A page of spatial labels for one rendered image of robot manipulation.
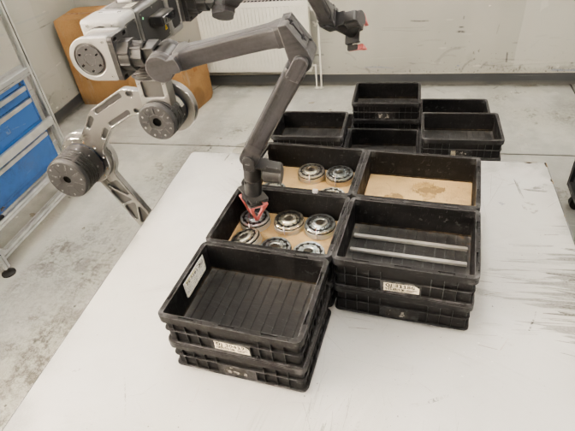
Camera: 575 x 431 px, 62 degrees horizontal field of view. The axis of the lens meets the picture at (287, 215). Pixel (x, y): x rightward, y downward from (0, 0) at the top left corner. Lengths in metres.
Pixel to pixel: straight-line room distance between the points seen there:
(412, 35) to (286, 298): 3.37
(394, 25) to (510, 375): 3.44
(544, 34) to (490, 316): 3.32
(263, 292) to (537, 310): 0.82
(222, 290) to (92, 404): 0.47
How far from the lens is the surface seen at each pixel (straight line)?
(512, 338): 1.55
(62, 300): 2.95
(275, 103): 1.34
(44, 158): 3.47
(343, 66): 4.59
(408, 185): 1.82
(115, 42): 1.43
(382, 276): 1.40
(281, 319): 1.37
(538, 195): 2.09
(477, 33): 4.50
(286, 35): 1.23
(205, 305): 1.45
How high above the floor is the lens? 1.88
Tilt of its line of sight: 39 degrees down
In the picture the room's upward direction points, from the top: 7 degrees counter-clockwise
